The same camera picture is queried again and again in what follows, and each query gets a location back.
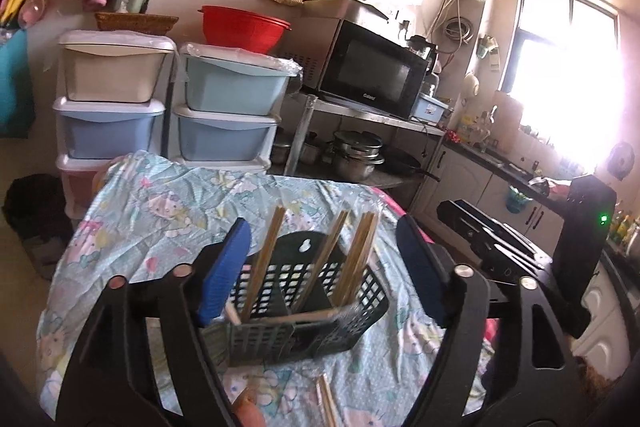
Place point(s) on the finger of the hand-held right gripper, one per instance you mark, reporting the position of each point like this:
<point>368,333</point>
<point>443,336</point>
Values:
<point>475,219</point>
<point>510,259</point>

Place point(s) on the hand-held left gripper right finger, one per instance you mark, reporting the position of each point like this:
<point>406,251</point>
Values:
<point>420,274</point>

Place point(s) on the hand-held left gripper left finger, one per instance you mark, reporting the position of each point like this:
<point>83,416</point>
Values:
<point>225,274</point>

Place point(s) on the wooden chopstick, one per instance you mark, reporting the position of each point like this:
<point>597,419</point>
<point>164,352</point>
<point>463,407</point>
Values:
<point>322,257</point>
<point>366,254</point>
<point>290,317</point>
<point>260,262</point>
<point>324,399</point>
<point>352,257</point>
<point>267,259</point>
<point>331,402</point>
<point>360,257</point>

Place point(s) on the dark green plastic utensil basket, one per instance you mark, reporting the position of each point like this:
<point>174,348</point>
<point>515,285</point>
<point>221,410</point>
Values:
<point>300,337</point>

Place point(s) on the person's left hand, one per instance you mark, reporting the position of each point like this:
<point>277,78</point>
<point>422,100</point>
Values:
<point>250,409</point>

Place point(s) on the white kitchen cabinet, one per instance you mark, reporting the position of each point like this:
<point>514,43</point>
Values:
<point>465,187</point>

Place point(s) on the green hanging basket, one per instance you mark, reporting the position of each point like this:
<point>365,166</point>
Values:
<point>517,199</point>

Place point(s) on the printed light blue tablecloth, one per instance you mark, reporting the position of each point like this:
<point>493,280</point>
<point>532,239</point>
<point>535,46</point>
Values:
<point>165,207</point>

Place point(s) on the black frying pan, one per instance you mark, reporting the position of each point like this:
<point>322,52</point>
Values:
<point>400,162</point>

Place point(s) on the light blue plastic box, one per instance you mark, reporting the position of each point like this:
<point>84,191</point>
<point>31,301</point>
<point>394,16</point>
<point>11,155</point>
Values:
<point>430,107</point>

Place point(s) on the stack of steel pots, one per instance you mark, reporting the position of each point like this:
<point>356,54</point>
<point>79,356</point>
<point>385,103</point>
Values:
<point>357,154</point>

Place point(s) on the light blue storage drawer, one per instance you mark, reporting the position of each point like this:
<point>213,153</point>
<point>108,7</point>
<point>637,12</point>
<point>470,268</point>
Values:
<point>232,84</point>
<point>220,137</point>

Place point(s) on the small steel pot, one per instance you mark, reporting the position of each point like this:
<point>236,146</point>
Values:
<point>312,152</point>

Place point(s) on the metal shelf rack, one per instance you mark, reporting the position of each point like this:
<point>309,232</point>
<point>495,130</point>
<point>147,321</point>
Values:
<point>360,109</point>

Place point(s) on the window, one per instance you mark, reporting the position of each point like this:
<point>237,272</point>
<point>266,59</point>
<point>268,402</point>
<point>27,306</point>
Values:
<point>565,67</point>

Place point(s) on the pink storage drawer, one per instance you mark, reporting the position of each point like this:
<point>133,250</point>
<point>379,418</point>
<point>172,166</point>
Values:
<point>77,187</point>

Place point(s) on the black kitchen appliance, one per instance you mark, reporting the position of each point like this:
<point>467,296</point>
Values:
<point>422,49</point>

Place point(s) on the black microwave oven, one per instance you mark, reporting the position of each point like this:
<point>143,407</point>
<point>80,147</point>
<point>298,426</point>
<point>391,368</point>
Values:
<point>372,69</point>

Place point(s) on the periwinkle blue storage drawer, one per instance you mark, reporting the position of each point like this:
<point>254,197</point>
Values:
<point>107,132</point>

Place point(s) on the black trash bag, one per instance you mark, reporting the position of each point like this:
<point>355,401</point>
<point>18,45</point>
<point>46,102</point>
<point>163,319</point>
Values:
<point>37,207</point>

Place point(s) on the cream storage drawer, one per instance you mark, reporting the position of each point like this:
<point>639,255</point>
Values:
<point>110,72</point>

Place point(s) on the red plastic basin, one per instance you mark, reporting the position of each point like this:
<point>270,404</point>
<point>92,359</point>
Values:
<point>240,29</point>

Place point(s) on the brown wicker basket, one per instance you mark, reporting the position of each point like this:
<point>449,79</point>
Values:
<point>135,22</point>

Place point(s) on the teal bag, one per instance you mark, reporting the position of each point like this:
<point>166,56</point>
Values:
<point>15,82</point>

